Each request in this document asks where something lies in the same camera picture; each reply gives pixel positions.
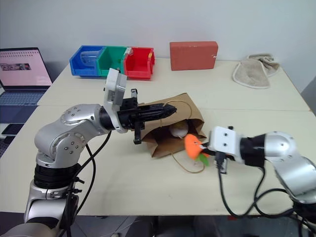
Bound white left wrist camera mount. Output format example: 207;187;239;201
102;68;128;134

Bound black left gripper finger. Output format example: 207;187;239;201
144;103;178;113
145;111;177;122

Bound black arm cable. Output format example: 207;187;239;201
58;130;112;237
217;165;300;219

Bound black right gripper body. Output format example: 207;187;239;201
206;147;229;175

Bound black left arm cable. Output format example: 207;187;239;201
58;130;112;237

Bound blue plastic storage bin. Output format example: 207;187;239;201
69;45;106;79

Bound open laptop with pink screen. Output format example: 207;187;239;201
0;47;53;124

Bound red brick block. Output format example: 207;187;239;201
169;41;220;72

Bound red plastic storage bin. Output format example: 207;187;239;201
123;46;157;81

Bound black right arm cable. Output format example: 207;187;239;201
217;165;300;219

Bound beige folded towel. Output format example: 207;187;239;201
232;53;281;90

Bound clear plastic cup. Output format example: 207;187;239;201
79;48;102;69

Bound white plush toy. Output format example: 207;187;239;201
170;122;190;139

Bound orange carrot plush toy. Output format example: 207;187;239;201
184;134;211;167

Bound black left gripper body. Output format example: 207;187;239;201
117;88;147;146

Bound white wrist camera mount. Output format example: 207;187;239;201
208;125;243;161
102;68;128;134

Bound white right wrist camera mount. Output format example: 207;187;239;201
208;125;243;161

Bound brown paper bag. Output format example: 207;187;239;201
141;92;208;174

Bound green plastic storage bin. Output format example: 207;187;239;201
96;46;129;77

